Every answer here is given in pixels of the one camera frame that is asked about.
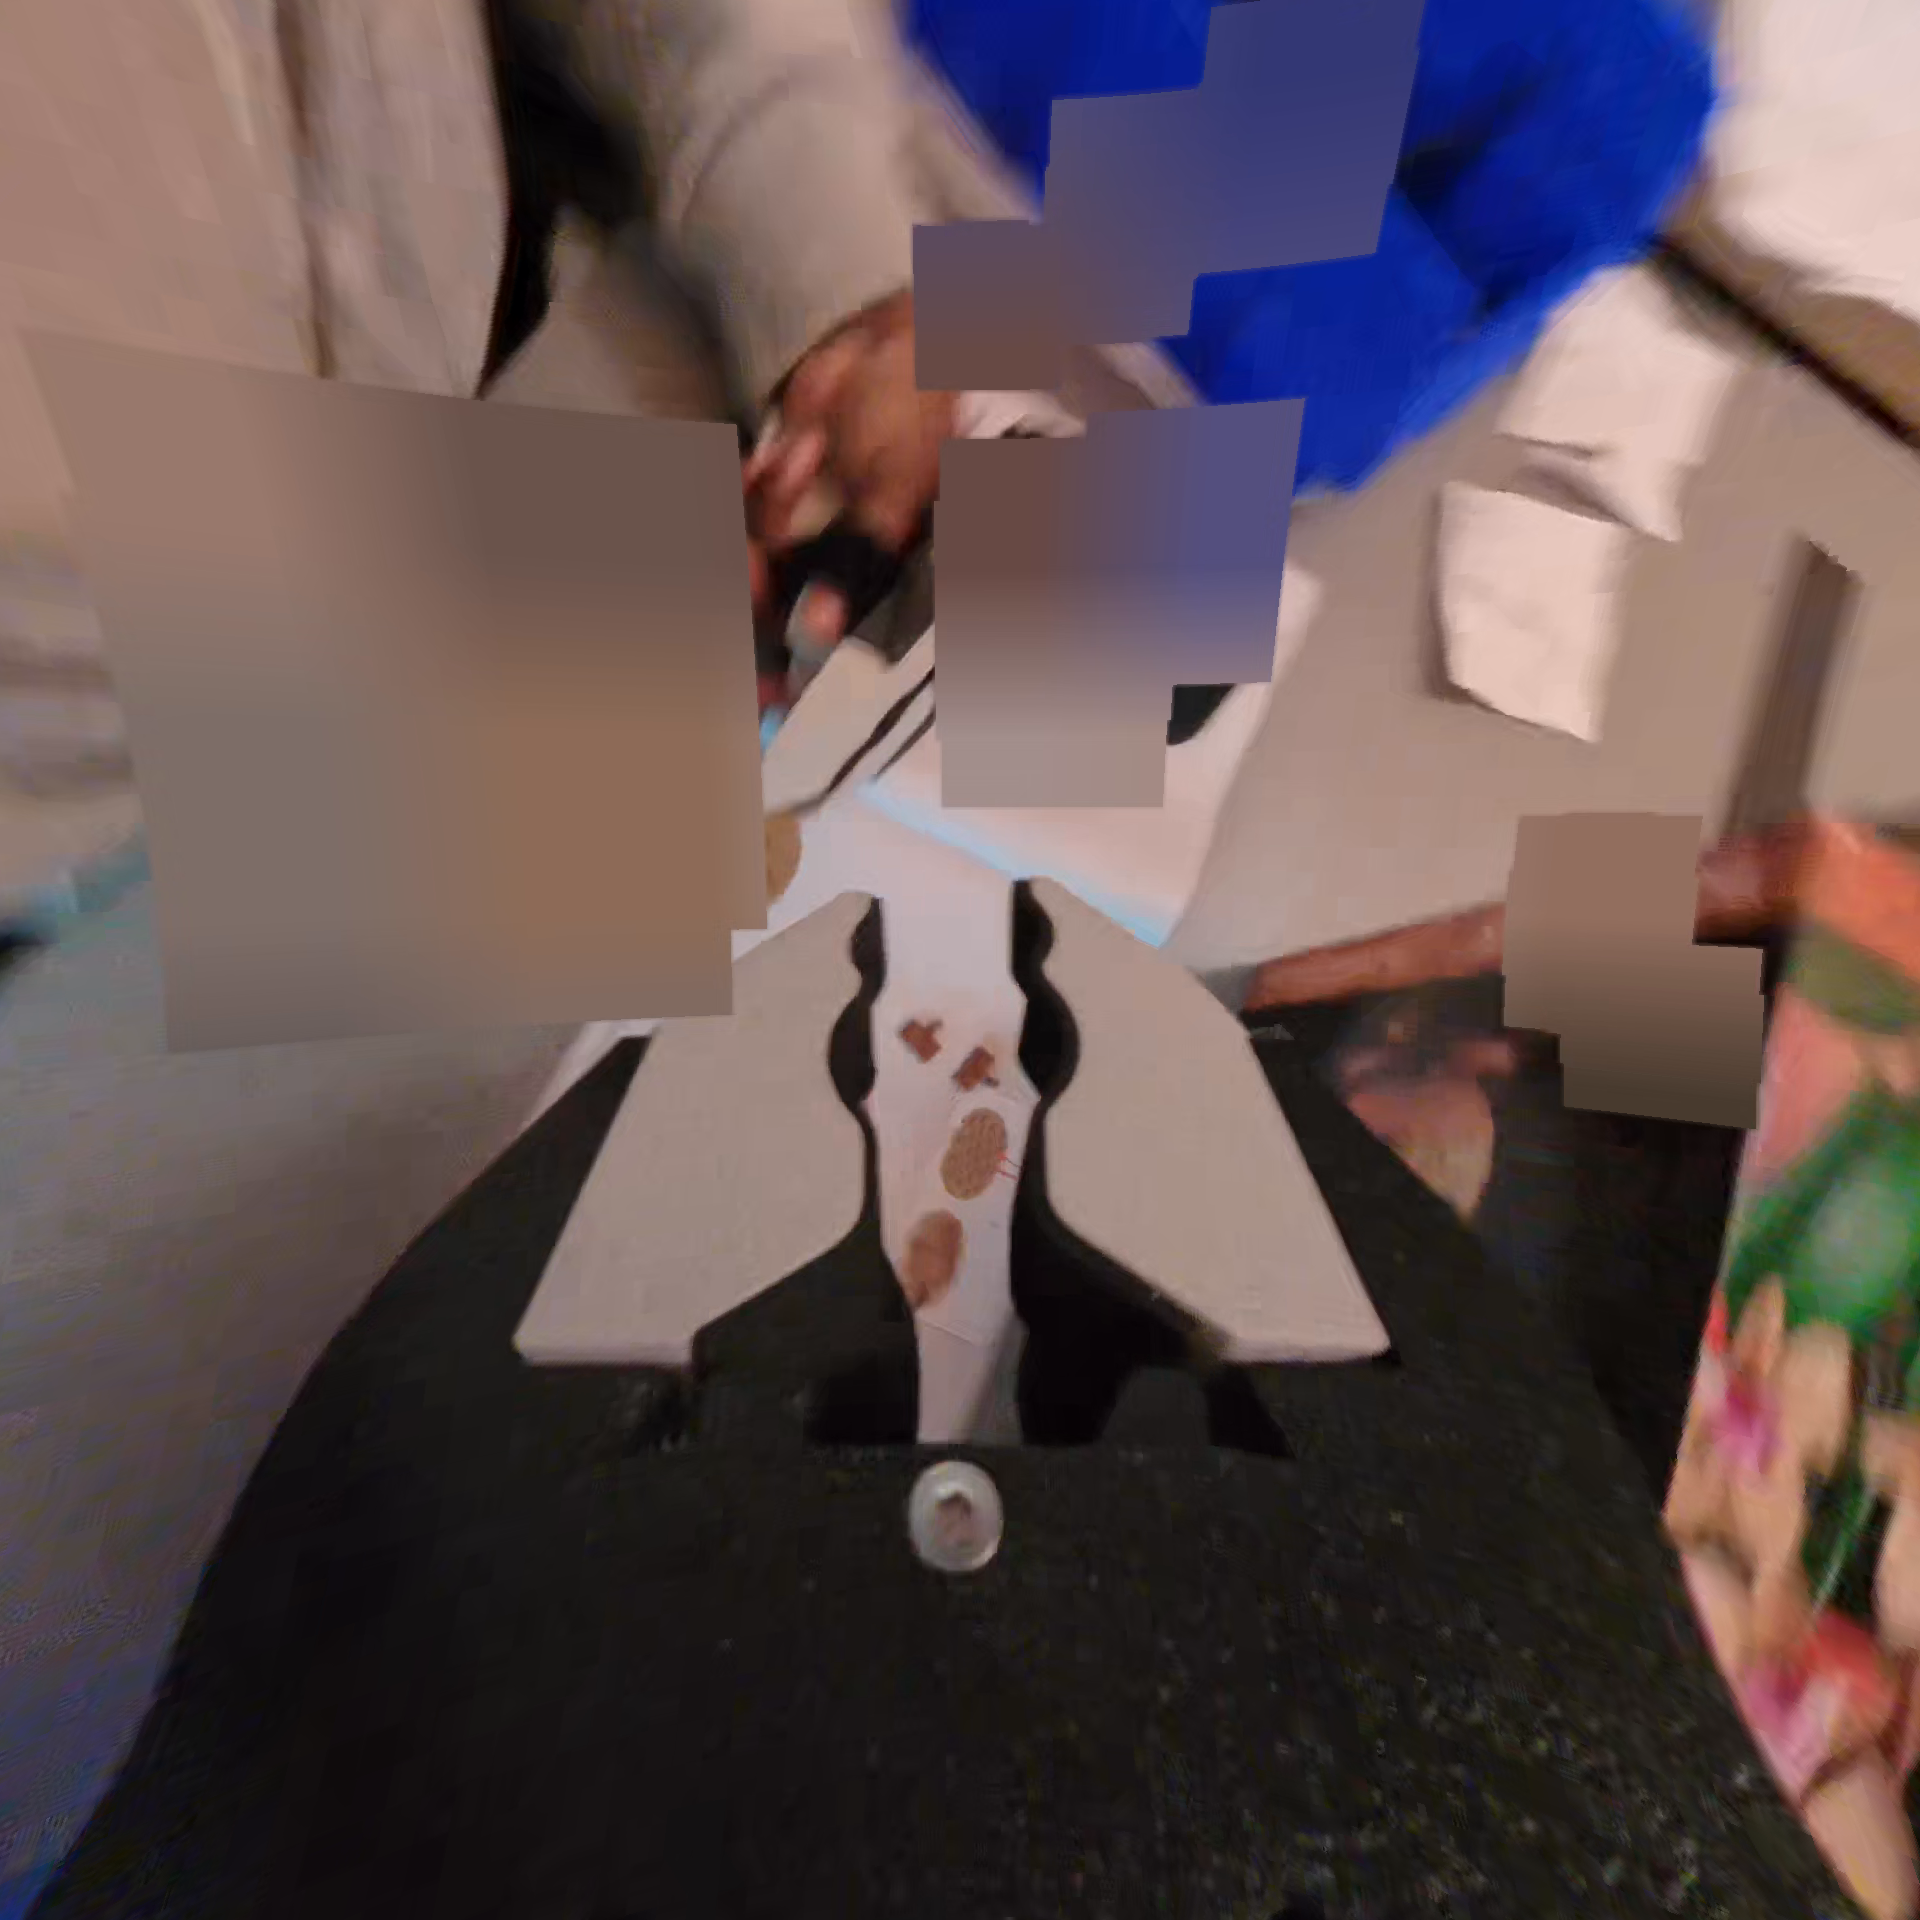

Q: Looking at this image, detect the white instruction booklet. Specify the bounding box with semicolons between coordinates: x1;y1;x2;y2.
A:
540;556;1321;1441

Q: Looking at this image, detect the blue plastic bin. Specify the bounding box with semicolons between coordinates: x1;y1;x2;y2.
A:
901;0;1719;497

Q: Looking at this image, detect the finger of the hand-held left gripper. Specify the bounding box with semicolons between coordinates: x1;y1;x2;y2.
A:
762;614;944;819

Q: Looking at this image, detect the white paper sheet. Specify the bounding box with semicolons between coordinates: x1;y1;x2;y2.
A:
1493;269;1816;548
1432;479;1643;744

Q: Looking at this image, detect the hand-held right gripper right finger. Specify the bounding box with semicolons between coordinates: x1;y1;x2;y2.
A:
1006;878;1389;1413

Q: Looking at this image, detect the black flower print box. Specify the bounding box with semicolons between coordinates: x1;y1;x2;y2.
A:
1247;817;1920;1920

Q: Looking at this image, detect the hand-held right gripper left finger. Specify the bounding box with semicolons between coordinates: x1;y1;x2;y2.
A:
517;896;893;1374

